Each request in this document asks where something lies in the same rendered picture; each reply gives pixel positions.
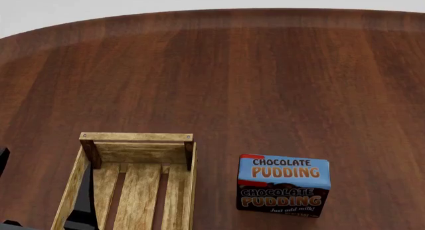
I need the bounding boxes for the chocolate pudding box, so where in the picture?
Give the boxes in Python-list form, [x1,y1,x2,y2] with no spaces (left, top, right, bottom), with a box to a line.
[236,154,332,219]

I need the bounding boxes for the wooden slatted crate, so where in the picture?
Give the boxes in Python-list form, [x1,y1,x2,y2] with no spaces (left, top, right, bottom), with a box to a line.
[50,132,197,230]

